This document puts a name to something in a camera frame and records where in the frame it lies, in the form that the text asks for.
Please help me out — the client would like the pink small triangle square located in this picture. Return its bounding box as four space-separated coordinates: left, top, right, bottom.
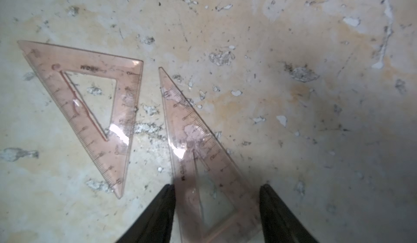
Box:
159 68 260 243

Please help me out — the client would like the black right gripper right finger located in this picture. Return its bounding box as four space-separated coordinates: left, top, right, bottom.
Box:
259 184 318 243

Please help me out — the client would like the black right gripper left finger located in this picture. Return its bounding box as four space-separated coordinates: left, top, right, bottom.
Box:
118 184 176 243

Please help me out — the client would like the pink triangle set square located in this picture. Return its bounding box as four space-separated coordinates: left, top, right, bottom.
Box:
17 40 143 199

